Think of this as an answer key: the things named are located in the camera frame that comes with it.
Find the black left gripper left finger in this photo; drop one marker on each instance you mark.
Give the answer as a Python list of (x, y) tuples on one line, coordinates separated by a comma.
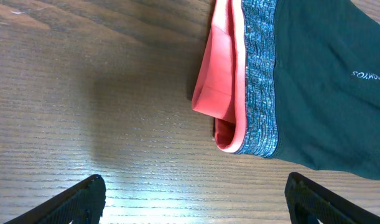
[(82, 203)]

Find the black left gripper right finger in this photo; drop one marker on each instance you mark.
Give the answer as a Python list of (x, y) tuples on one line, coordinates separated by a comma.
[(309, 202)]

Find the black leggings with red waistband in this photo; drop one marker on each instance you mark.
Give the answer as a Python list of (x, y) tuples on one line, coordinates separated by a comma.
[(295, 80)]

